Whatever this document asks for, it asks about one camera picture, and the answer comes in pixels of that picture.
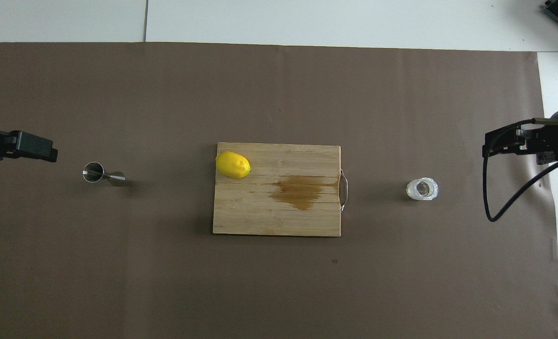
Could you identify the steel double jigger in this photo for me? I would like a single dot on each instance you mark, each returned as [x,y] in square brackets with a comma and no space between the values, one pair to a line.
[93,172]

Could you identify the clear textured glass cup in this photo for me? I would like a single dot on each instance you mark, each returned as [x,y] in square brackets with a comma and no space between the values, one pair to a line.
[422,189]

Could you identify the brown paper table mat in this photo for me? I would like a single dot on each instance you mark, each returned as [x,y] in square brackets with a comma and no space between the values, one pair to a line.
[166,263]

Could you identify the yellow lemon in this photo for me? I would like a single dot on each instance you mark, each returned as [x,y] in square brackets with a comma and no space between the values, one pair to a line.
[233,165]

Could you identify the wooden cutting board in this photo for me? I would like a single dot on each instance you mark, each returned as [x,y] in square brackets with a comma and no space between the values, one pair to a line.
[260,212]

